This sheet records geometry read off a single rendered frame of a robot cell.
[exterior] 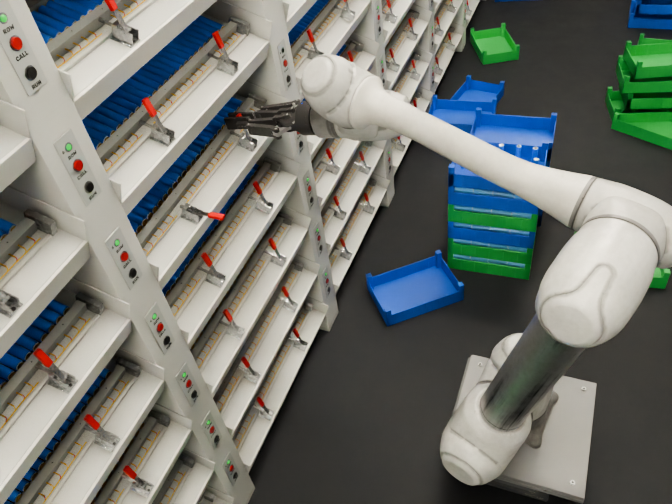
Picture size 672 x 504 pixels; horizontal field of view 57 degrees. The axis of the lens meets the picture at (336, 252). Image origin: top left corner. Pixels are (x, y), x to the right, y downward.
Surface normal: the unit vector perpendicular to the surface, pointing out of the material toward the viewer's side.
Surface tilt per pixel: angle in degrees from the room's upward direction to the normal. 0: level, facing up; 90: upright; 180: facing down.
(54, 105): 90
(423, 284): 0
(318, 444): 0
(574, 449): 2
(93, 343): 21
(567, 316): 83
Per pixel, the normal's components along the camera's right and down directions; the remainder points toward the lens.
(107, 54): 0.22, -0.61
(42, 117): 0.93, 0.17
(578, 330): -0.60, 0.51
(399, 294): -0.12, -0.71
